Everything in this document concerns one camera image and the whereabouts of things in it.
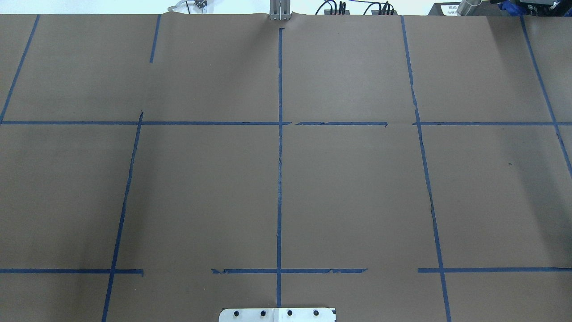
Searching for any white metal mounting plate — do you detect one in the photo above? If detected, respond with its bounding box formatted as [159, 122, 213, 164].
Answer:
[218, 307, 337, 322]

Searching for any silver metal cylinder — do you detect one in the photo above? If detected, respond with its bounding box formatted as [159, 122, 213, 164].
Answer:
[456, 0, 482, 16]

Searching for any black box with label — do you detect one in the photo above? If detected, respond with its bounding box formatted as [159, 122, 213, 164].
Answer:
[427, 1, 497, 17]

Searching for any blue cloth item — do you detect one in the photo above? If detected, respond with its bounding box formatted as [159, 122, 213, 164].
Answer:
[498, 0, 526, 16]

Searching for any grey aluminium post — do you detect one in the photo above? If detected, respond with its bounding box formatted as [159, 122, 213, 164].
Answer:
[269, 0, 292, 21]

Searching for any white cable bundle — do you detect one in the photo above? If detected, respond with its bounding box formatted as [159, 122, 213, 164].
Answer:
[168, 0, 208, 13]

